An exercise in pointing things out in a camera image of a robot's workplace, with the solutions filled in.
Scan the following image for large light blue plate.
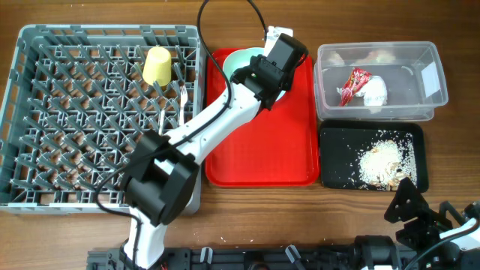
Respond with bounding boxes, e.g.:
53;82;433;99
234;82;287;102

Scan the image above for black plastic tray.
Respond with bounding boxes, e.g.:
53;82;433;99
319;119;429;193

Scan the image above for yellow plastic cup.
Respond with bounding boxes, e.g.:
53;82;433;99
142;46;172;86

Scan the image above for red plastic tray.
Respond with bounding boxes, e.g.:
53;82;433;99
205;58;320;188

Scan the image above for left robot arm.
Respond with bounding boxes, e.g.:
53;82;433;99
121;49;297;269

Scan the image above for red snack wrapper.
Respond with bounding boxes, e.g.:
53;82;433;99
338;67;372;107

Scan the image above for white plastic fork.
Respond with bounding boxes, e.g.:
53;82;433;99
178;84;188;125

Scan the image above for white plastic spoon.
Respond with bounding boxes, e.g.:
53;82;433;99
158;109;166;135

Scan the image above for white napkin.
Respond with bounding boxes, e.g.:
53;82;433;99
353;76;388;107

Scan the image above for grey dishwasher rack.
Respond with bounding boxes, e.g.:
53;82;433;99
1;25;206;215

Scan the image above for rice food leftovers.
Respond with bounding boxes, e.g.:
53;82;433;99
346;129;418;191

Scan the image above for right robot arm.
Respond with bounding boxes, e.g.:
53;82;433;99
349;178;479;269

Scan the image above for light green bowl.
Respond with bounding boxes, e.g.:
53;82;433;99
223;47;264;80

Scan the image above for clear plastic bin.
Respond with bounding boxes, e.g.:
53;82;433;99
313;41;449;122

